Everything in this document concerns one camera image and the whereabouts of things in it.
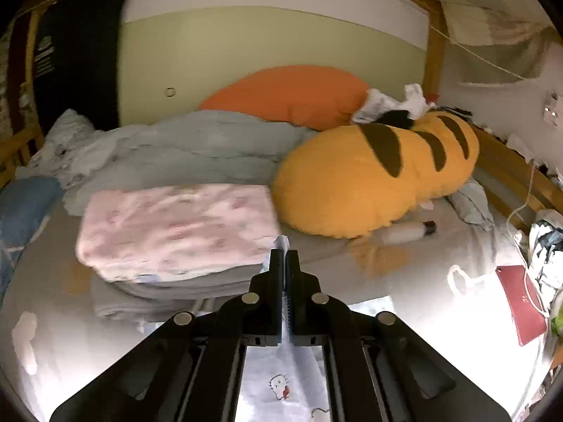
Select orange pillow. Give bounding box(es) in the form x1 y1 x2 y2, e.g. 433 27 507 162
198 65 368 130

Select red tablet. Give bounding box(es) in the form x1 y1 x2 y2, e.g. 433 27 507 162
495 265 547 346

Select light blue kitty pants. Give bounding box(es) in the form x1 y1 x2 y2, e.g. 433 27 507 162
233 234 397 422

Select folded grey sweatpants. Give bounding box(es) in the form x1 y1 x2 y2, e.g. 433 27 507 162
91 259 269 323

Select yellow tiger-striped plush pillow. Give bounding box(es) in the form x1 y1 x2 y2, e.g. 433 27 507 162
271 110 480 238

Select grey-blue crumpled blanket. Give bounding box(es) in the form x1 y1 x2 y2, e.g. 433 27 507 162
16 110 315 216

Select checkered canopy fabric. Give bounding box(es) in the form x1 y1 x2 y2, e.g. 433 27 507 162
438 0 557 87

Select grey cloth beside pillow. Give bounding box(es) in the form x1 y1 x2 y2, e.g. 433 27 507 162
448 177 494 231

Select black hanging garment bag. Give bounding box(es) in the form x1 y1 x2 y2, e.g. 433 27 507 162
32 0 125 133

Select wooden bed frame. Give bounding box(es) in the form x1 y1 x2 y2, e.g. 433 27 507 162
0 0 563 234

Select folded pink patterned garment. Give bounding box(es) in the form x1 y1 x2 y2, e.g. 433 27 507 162
75 184 280 283

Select white charging cable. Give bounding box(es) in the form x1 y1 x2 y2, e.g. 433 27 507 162
505 159 553 318

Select white black patterned clothes pile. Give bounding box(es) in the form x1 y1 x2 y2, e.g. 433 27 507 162
528 210 562 308

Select white wall power socket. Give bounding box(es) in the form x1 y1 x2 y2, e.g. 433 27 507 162
543 90 563 128

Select blue pillow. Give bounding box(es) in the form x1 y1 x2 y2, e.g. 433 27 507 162
1 176 63 301

